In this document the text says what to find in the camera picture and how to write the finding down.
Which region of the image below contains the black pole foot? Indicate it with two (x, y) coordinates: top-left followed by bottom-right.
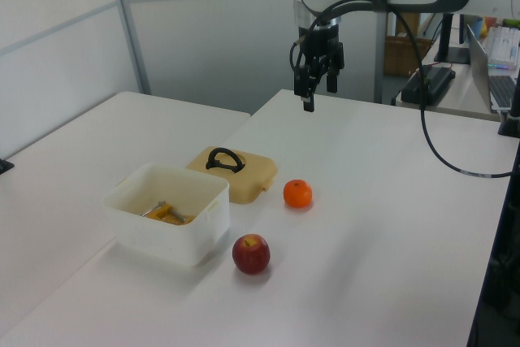
(497, 112), (520, 137)

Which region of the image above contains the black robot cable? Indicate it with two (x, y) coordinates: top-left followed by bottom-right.
(288, 0), (514, 180)

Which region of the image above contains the yellow clamp tool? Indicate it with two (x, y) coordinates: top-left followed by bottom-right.
(139, 200), (197, 226)

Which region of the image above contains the orange mandarin fruit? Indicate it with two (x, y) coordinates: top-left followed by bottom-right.
(282, 179), (314, 209)

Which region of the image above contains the white plastic container box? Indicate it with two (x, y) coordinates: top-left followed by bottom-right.
(102, 162), (231, 269)

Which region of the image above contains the silver laptop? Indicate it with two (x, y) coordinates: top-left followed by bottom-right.
(466, 24), (520, 113)

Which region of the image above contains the tan lid with black handle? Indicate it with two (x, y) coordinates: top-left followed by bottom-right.
(185, 145), (280, 206)

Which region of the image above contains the black box on desk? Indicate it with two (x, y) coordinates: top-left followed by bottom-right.
(401, 65), (457, 106)

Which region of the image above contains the red apple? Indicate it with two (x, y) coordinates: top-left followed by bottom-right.
(232, 233), (271, 275)

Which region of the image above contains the black rig frame pole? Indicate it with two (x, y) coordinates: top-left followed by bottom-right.
(466, 66), (520, 347)

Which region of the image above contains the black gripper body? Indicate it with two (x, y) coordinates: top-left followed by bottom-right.
(299, 24), (341, 64)

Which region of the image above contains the white keyboard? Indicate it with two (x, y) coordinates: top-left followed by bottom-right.
(484, 25), (520, 70)

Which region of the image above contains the black monitor stand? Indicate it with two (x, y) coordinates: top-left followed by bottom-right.
(433, 13), (473, 66)

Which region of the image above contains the grey partition edge post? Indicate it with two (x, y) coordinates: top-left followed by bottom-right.
(372, 10), (388, 104)

